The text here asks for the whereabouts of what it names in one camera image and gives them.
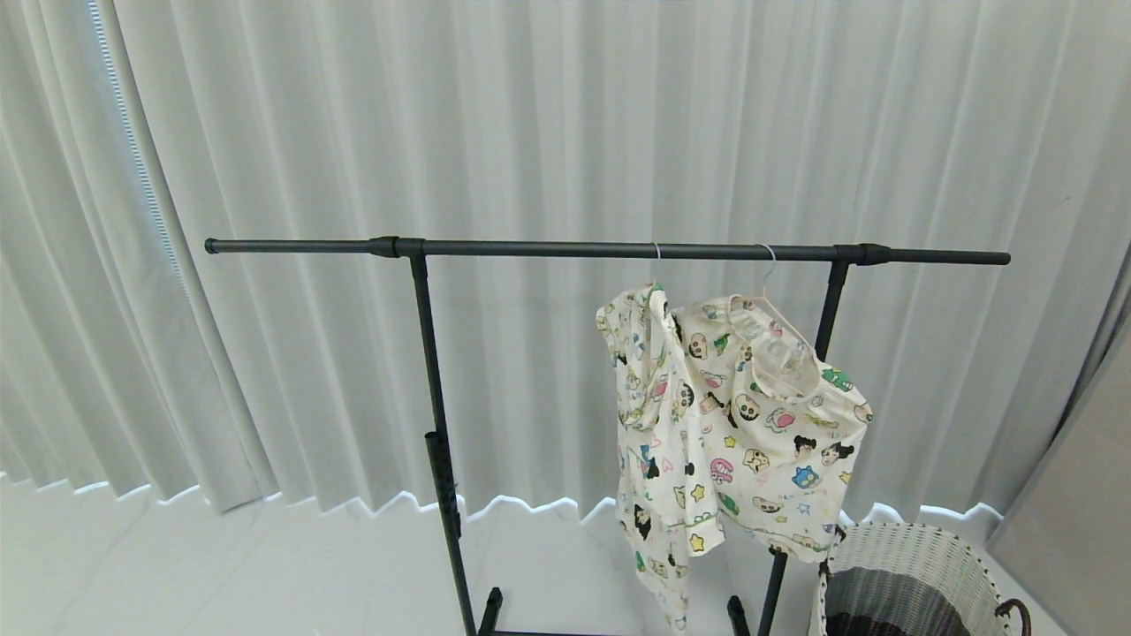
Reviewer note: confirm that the pink clothes hanger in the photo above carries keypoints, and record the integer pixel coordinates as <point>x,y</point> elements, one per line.
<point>656,251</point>
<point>774,258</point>

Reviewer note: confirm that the cream printed shirt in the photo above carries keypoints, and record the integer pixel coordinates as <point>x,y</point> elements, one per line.
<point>654,424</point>

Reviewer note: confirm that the cream printed shorts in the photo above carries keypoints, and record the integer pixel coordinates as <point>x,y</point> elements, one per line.
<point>778,442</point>

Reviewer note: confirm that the black clothes rack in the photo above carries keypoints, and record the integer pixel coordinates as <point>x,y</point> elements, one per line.
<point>530,249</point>

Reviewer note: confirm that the white laundry basket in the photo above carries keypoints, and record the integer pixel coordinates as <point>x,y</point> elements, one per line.
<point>919,548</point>

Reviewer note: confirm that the white curtain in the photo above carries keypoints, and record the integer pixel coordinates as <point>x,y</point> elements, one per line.
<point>353,132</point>

